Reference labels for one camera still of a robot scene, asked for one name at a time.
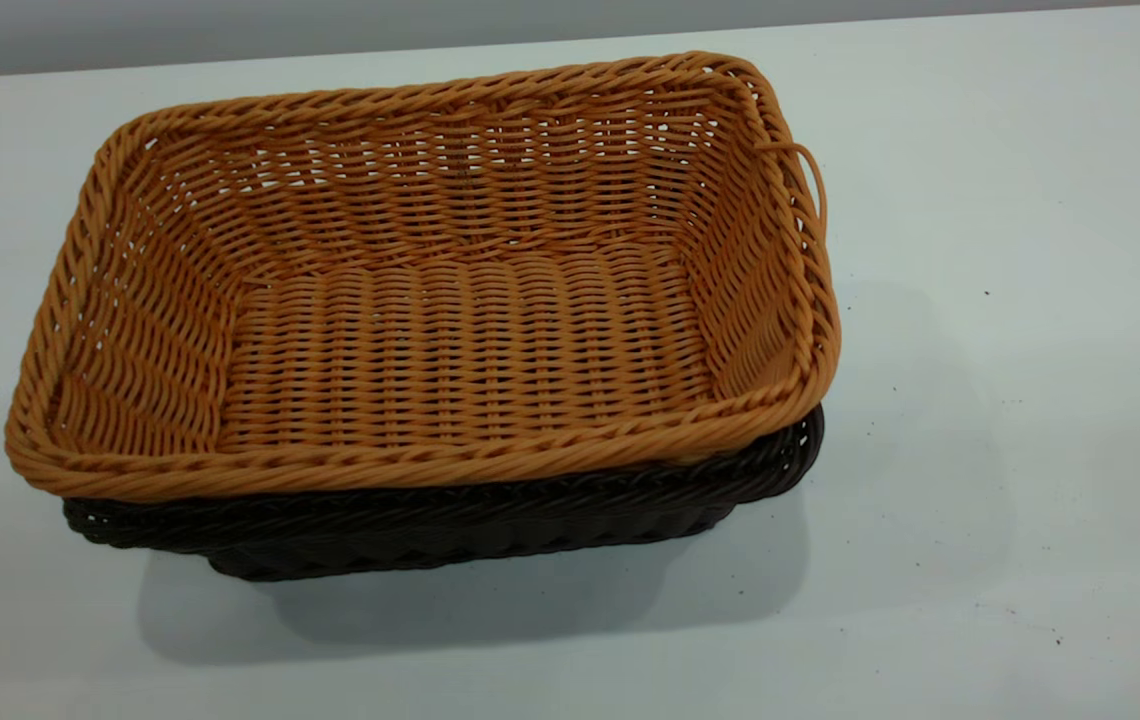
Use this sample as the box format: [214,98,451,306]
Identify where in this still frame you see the orange wicker basket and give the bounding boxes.
[3,50,843,504]

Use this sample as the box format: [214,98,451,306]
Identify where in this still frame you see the black wicker basket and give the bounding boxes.
[62,404,826,583]

